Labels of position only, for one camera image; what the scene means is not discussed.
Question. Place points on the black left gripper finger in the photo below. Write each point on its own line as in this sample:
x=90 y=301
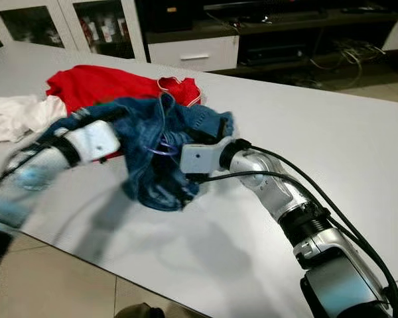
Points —
x=101 y=116

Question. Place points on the purple plastic hanger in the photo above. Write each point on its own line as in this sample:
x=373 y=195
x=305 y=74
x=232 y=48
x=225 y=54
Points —
x=169 y=151

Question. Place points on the blue denim jeans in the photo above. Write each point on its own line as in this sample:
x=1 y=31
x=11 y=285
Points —
x=159 y=185

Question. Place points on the white popsicle print T-shirt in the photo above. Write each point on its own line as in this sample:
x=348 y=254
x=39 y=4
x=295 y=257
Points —
x=20 y=119

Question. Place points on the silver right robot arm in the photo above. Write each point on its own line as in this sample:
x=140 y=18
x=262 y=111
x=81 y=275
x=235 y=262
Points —
x=278 y=189

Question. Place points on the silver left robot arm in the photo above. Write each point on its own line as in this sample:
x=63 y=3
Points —
x=26 y=192

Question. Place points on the red shirt with white trim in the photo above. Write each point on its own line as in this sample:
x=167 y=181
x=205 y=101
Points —
x=106 y=86

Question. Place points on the white drawer front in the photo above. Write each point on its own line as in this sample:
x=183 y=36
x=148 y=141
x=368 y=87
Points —
x=396 y=34
x=192 y=54

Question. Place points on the white glass door cabinet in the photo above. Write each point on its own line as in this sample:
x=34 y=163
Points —
x=69 y=20

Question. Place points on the black AV receiver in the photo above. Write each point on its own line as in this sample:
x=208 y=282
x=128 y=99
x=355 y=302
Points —
x=272 y=55

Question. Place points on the black speaker box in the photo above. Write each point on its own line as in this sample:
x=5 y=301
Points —
x=169 y=16

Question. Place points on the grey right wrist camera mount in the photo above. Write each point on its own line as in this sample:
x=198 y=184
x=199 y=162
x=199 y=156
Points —
x=202 y=159

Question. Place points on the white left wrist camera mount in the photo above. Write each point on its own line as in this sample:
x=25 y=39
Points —
x=98 y=140

